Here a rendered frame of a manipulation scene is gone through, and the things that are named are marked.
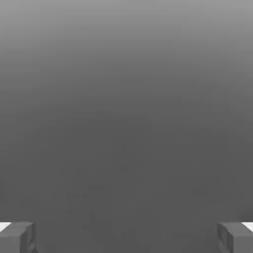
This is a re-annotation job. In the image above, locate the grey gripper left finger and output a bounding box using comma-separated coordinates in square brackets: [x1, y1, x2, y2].
[0, 221, 38, 253]

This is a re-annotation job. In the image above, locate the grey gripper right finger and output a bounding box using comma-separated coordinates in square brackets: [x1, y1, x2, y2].
[216, 221, 253, 253]

